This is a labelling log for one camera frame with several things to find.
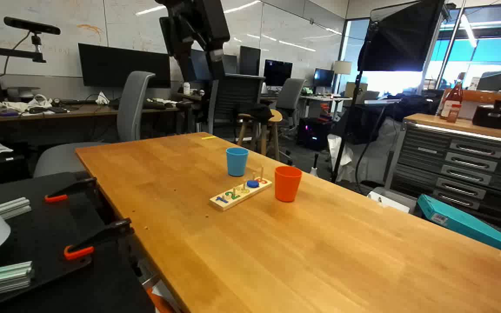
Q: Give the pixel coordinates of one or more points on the wooden stool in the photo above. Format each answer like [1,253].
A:
[268,126]

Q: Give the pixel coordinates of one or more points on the whiteboard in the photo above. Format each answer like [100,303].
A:
[81,26]

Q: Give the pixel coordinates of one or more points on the grey drawer cabinet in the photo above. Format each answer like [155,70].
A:
[463,169]

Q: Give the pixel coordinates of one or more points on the large black monitor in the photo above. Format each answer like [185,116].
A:
[124,65]

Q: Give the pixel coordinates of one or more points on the orange cup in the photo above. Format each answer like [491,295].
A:
[287,184]

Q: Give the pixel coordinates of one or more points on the table lamp with white shade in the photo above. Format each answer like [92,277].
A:
[342,67]

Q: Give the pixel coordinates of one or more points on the small white bottle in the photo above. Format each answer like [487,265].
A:
[186,88]

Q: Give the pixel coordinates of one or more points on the row of monitors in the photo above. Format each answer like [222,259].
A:
[276,71]

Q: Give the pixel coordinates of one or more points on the wooden number peg board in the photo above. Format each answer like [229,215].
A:
[237,194]

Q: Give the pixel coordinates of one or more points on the black computer tower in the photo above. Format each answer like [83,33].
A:
[313,134]

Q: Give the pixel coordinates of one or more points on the black softbox light on stand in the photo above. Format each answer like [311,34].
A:
[400,39]

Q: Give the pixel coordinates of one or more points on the grey office chair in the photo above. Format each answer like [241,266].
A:
[133,108]

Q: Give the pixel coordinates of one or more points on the blue cup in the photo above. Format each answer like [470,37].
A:
[237,161]

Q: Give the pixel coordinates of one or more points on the grey swivel chair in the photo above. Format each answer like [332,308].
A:
[289,98]

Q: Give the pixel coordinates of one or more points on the small monitor with blue screen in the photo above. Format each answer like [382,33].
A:
[323,77]

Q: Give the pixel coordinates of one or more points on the camera on mount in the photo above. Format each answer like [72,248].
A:
[11,52]

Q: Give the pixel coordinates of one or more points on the short aluminium extrusion bars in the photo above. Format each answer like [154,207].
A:
[13,207]

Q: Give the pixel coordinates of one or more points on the red sauce bottle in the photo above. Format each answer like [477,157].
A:
[452,102]

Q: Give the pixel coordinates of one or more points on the white box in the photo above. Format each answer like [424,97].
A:
[387,201]

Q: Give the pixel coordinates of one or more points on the black mesh office chair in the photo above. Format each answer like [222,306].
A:
[235,102]

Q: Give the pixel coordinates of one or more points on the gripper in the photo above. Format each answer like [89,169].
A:
[205,19]

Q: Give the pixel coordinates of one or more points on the wooden desk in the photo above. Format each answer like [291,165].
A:
[59,114]

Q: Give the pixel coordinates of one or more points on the teal cardboard box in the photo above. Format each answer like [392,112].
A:
[468,224]

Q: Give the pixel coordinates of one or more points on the long aluminium extrusion bars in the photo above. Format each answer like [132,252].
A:
[2,278]

